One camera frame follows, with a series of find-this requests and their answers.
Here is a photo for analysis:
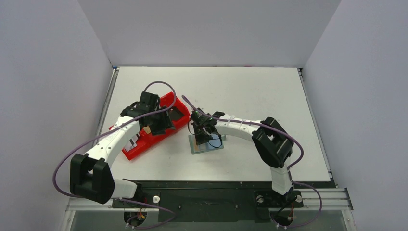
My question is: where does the black card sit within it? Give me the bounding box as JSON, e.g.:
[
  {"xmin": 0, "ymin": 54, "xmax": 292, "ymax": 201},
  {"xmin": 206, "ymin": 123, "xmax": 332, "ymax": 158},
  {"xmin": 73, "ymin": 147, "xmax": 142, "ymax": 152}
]
[{"xmin": 169, "ymin": 107, "xmax": 184, "ymax": 121}]

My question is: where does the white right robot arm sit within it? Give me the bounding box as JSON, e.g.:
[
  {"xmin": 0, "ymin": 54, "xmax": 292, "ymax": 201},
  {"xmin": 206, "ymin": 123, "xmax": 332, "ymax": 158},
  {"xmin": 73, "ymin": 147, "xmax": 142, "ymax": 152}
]
[{"xmin": 190, "ymin": 110, "xmax": 293, "ymax": 205}]

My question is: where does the red right bin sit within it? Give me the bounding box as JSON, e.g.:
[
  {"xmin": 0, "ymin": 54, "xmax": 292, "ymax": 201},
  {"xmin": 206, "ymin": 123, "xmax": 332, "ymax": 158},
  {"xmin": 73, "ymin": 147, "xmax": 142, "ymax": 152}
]
[{"xmin": 160, "ymin": 92, "xmax": 190, "ymax": 132}]

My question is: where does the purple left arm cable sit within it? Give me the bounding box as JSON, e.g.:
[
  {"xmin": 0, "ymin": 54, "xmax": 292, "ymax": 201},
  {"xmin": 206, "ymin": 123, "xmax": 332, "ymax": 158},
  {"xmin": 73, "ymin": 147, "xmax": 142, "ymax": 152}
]
[{"xmin": 52, "ymin": 81, "xmax": 178, "ymax": 230}]

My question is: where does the red middle bin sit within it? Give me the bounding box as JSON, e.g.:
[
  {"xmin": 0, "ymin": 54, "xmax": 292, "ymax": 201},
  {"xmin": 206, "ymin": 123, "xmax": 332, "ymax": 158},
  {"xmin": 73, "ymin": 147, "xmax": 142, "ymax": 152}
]
[{"xmin": 136, "ymin": 127, "xmax": 174, "ymax": 147}]

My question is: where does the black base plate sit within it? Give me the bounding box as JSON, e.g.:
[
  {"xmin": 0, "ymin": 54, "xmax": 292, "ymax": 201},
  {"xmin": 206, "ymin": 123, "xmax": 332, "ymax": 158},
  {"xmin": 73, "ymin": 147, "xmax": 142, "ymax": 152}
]
[{"xmin": 110, "ymin": 181, "xmax": 334, "ymax": 226}]

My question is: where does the green leather card holder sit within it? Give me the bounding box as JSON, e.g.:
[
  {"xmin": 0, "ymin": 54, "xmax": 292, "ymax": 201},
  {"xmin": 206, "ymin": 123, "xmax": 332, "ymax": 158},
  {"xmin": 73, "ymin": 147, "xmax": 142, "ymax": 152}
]
[{"xmin": 188, "ymin": 134, "xmax": 226, "ymax": 155}]

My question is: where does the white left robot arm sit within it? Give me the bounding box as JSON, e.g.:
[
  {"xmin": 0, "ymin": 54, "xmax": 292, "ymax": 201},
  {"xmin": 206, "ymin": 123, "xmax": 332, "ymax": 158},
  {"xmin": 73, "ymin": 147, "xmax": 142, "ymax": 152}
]
[{"xmin": 70, "ymin": 91, "xmax": 177, "ymax": 207}]

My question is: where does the aluminium frame rail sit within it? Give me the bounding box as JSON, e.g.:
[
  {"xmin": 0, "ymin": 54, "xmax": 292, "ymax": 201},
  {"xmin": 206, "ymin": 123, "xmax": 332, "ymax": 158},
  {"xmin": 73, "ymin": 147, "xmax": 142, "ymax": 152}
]
[{"xmin": 62, "ymin": 181, "xmax": 357, "ymax": 231}]

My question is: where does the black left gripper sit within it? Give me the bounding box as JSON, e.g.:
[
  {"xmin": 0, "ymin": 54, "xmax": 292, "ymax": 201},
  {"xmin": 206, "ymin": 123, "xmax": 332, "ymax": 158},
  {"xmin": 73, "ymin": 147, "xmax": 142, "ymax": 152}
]
[{"xmin": 149, "ymin": 106, "xmax": 175, "ymax": 136}]

